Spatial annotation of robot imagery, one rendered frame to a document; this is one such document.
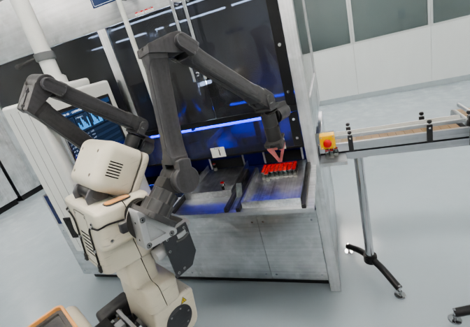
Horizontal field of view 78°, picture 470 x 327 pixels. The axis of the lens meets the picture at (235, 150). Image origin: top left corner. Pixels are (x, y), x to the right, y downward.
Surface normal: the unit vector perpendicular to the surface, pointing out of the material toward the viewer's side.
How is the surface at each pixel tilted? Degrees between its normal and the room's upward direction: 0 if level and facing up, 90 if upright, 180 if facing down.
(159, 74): 88
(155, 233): 90
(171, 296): 90
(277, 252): 90
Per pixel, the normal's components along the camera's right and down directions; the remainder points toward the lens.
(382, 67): -0.27, 0.40
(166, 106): 0.59, 0.01
